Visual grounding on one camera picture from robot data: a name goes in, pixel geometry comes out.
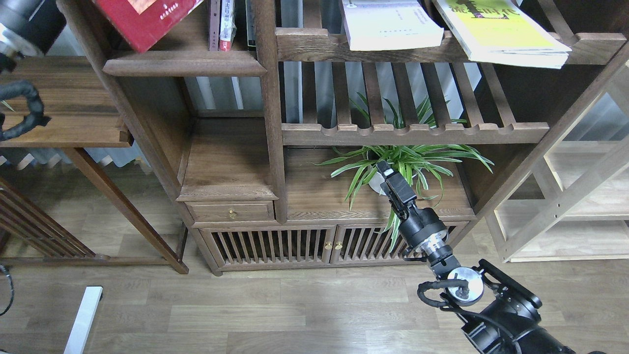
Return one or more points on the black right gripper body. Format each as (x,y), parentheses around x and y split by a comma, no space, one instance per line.
(401,196)

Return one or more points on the dark slatted wooden rack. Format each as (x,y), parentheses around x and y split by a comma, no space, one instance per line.
(57,246)

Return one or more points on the slatted cabinet door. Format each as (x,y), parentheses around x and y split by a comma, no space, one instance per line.
(248,248)
(366,245)

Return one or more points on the white book on shelf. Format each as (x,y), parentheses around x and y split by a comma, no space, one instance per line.
(372,25)

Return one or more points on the light wooden shelf unit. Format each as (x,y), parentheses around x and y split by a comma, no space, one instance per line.
(583,211)

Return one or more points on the left slatted cabinet door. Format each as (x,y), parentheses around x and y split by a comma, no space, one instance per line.
(248,248)

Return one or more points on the yellow green book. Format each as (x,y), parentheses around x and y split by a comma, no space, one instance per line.
(497,31)

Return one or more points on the white plant pot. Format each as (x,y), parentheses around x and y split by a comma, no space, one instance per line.
(377,186)

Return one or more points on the dark wooden bookshelf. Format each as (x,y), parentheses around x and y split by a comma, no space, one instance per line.
(244,126)

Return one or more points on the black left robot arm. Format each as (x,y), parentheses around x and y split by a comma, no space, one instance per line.
(28,28)

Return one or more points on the dark wooden side table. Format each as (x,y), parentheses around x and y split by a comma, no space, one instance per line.
(83,116)

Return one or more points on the red white upright book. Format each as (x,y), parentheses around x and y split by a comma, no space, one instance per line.
(227,25)

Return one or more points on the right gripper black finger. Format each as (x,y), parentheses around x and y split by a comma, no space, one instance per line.
(385,169)

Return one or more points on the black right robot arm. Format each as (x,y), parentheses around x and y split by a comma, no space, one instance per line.
(499,315)

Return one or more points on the green spider plant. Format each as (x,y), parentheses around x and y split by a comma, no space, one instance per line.
(420,165)

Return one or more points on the white metal leg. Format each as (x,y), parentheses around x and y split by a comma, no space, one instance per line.
(86,313)

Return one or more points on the right slatted cabinet door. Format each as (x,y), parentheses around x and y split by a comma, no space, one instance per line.
(366,245)

